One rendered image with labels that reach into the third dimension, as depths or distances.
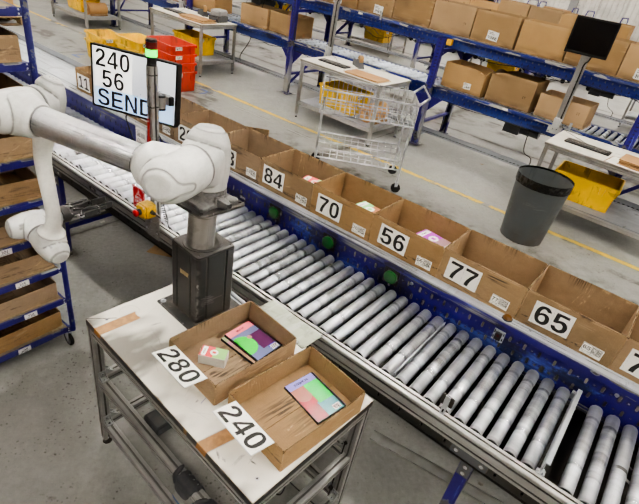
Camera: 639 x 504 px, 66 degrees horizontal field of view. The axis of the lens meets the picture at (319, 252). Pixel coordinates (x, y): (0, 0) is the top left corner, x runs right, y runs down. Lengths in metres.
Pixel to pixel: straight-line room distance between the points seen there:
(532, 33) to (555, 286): 4.62
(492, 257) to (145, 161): 1.68
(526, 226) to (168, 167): 3.91
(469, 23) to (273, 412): 5.96
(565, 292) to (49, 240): 2.23
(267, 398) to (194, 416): 0.25
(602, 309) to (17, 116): 2.39
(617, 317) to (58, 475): 2.54
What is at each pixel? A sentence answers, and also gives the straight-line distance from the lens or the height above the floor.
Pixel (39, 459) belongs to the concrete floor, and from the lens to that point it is 2.68.
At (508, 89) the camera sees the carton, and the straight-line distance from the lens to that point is 6.57.
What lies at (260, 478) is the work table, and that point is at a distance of 1.63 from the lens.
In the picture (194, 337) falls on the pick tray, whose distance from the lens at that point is 1.94.
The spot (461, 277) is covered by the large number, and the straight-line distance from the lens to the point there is 2.31.
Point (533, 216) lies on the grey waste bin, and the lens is 4.90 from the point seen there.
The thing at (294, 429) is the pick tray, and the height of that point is 0.76.
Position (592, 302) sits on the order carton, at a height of 0.97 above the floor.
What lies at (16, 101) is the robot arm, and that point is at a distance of 1.89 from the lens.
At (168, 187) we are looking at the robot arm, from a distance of 1.53.
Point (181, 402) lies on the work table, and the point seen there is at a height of 0.75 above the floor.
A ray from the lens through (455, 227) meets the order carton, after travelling 2.57.
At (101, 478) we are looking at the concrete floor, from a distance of 2.56.
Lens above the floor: 2.13
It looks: 32 degrees down
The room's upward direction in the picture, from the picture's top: 10 degrees clockwise
